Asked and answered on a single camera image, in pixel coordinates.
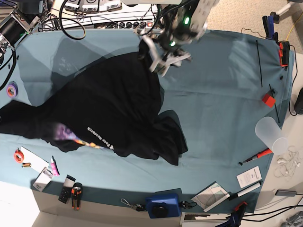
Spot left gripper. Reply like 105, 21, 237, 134
134, 14, 201, 77

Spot black t-shirt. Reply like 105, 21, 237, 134
0, 50, 188, 166

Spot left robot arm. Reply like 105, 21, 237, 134
134, 0, 218, 77

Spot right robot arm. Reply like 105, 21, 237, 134
0, 0, 53, 54

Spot teal table cloth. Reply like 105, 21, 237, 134
0, 29, 294, 206

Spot long black rod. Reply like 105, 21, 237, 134
255, 40, 263, 88

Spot short black rod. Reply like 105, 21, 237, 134
269, 84, 280, 123

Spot red cube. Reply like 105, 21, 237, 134
262, 93, 276, 108

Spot blue black clamp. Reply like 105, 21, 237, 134
262, 12, 279, 42

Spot orange black clamp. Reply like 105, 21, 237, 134
279, 41, 290, 68

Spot translucent plastic cup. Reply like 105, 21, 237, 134
255, 116, 288, 155

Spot orange black screwdriver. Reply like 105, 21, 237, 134
238, 149, 272, 166

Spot black computer mouse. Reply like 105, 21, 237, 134
294, 88, 303, 115

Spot folded map booklet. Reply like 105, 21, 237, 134
191, 182, 230, 212

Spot blue plastic box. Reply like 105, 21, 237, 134
145, 193, 181, 219

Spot white printed card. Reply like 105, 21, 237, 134
236, 166, 262, 189

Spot metal carabiner keyring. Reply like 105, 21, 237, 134
120, 198, 146, 212

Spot black white marker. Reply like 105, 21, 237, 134
229, 181, 261, 201

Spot orange black pliers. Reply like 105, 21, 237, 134
71, 183, 83, 211

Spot purple tape roll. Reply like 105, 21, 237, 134
6, 81, 18, 98

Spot white earphones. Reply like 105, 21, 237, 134
274, 146, 303, 180

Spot white paper sheet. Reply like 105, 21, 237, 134
20, 147, 49, 173

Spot black remote control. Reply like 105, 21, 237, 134
58, 175, 76, 204

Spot white packaged card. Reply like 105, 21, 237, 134
33, 167, 53, 192

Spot blue orange bottom clamp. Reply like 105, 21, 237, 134
216, 202, 248, 227

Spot grey usb hub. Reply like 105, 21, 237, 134
275, 189, 297, 197

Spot orange tape roll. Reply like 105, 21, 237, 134
14, 149, 25, 163

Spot small brass battery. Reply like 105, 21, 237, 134
21, 163, 31, 168

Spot power strip with red switch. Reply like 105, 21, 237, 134
93, 20, 154, 29

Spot black clip with ring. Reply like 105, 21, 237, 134
179, 201, 197, 210

